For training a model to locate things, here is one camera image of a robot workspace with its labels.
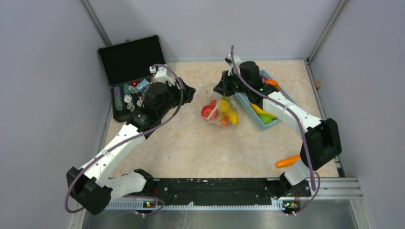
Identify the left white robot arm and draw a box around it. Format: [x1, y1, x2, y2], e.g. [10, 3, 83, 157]
[64, 64, 196, 215]

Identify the orange toy pumpkin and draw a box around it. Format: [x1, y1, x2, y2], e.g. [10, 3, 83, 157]
[265, 80, 281, 90]

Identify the black poker chip case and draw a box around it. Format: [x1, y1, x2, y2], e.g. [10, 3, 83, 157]
[97, 35, 166, 122]

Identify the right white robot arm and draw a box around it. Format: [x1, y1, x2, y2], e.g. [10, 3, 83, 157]
[214, 52, 342, 197]

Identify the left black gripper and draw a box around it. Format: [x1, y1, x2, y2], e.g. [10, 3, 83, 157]
[158, 77, 196, 118]

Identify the yellow toy banana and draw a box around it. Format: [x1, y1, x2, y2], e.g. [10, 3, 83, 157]
[250, 103, 277, 120]

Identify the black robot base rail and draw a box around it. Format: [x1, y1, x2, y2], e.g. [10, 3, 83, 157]
[132, 178, 311, 206]

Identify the blue perforated plastic basket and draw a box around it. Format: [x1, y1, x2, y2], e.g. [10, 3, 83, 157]
[234, 69, 297, 131]

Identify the green toy lime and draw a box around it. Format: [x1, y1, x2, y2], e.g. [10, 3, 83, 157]
[259, 114, 273, 125]

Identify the clear dotted zip bag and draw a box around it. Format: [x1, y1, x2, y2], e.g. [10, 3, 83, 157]
[195, 83, 240, 128]

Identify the yellow toy lemon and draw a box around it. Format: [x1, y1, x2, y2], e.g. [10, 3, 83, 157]
[219, 100, 230, 114]

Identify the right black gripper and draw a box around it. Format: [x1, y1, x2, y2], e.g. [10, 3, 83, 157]
[213, 70, 250, 98]

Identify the orange toy carrot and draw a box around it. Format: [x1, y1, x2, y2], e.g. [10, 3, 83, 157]
[276, 155, 300, 168]

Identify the red toy apple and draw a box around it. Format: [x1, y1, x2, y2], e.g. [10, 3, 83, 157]
[201, 105, 219, 121]

